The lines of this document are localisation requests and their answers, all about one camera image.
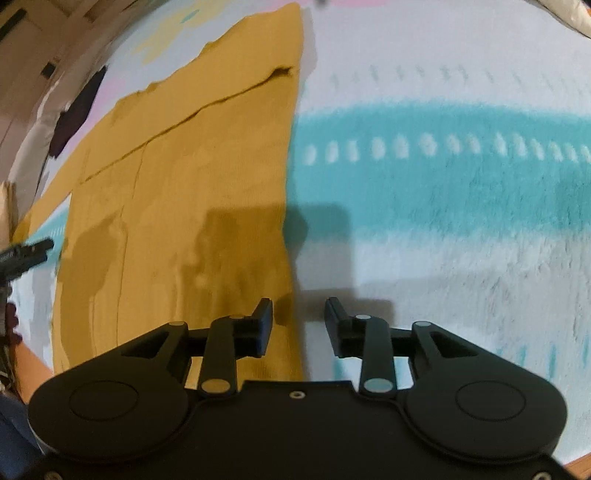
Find yellow knit garment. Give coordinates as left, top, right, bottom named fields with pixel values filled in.
left=13, top=2, right=306, bottom=381

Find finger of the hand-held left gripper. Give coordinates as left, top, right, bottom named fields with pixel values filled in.
left=0, top=237, right=55, bottom=282

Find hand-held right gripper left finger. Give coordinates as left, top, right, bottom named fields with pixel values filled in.
left=121, top=298, right=274, bottom=398

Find person's left hand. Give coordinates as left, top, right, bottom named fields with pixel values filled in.
left=2, top=300, right=21, bottom=347

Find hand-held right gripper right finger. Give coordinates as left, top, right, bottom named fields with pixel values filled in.
left=324, top=296, right=478, bottom=398

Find dark cloth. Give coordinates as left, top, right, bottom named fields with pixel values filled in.
left=48, top=69, right=108, bottom=160

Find white pillow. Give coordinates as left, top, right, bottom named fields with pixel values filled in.
left=8, top=65, right=100, bottom=185

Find person's left forearm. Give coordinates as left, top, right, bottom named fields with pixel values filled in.
left=11, top=342, right=54, bottom=403

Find white wardrobe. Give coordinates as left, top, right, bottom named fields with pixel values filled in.
left=0, top=0, right=121, bottom=121

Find cream pillow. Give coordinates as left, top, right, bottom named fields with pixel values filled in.
left=538, top=0, right=591, bottom=37

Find pastel flower printed blanket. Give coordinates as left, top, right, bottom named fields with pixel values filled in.
left=9, top=0, right=591, bottom=467

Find person's blue pants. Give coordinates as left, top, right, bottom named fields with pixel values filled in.
left=0, top=394, right=35, bottom=455

